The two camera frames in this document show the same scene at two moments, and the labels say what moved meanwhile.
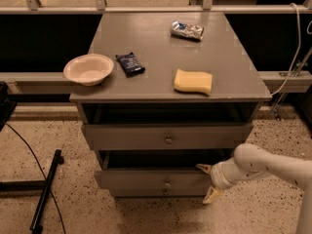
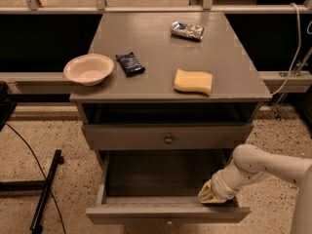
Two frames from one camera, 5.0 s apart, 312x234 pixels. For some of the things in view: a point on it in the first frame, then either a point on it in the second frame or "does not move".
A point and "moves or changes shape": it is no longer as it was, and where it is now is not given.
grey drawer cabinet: x=182 y=93 does not move
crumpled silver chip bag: x=188 y=30 does not move
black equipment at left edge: x=7 y=105 does not move
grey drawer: x=157 y=170 moves or changes shape
